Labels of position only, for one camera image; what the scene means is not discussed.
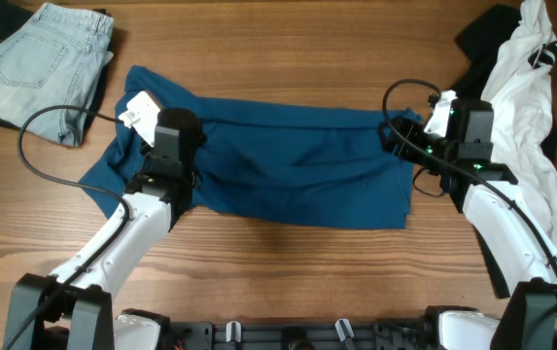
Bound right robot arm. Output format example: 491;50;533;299
377;100;557;349

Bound black garment at right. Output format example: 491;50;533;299
450;3;557;299

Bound white shirt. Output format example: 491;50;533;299
481;0;557;248

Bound light blue folded jeans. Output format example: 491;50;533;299
0;3;114;146

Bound black right camera cable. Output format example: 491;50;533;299
381;78;557;350

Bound dark blue shirt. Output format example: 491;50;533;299
78;65;424;230

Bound black left camera cable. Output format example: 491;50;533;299
1;104;132;350

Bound black camera cable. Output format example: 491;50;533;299
1;104;132;350
381;78;557;350

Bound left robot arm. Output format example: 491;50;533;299
3;108;206;349

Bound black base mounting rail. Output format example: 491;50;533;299
164;319;436;350

